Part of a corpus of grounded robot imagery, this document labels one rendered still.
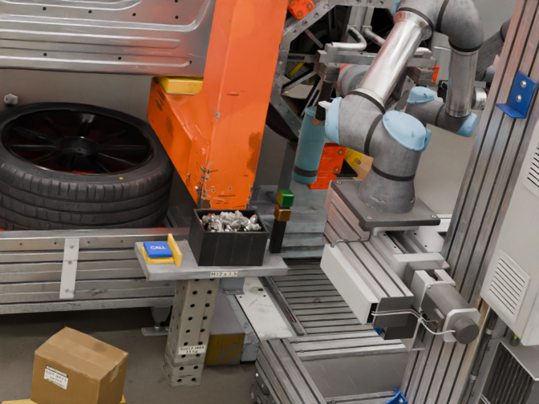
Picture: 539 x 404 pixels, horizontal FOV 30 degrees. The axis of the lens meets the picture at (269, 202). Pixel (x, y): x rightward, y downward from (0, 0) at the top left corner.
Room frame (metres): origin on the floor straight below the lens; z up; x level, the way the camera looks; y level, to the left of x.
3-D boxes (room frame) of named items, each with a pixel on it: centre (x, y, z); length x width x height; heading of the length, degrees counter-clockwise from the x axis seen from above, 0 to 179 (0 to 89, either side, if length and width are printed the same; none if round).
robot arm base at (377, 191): (2.41, -0.30, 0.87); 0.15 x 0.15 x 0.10
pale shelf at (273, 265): (2.57, 0.13, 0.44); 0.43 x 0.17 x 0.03; 115
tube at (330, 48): (3.15, -0.12, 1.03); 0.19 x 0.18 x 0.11; 25
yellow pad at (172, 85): (3.26, 0.38, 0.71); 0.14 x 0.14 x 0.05; 25
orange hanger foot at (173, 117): (3.10, 0.31, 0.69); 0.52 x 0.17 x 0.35; 25
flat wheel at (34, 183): (3.04, 0.67, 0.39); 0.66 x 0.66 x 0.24
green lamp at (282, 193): (2.66, -0.04, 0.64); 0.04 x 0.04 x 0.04; 25
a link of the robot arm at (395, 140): (2.41, -0.29, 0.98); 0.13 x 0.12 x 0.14; 65
